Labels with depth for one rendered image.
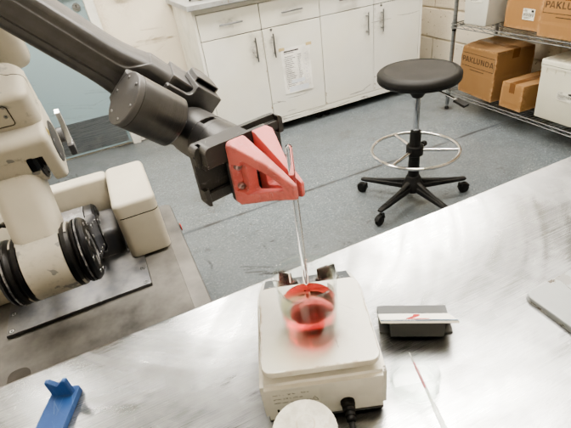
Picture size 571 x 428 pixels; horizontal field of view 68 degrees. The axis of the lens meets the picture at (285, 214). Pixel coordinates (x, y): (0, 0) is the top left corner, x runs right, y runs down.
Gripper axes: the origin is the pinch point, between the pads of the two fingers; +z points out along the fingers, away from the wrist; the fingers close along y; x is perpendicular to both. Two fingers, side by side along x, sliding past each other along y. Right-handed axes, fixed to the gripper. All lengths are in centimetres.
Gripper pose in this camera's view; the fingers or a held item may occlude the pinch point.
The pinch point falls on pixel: (294, 188)
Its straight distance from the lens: 36.9
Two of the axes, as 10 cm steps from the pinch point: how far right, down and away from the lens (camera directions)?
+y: 7.8, -4.3, 4.5
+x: 1.2, 8.1, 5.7
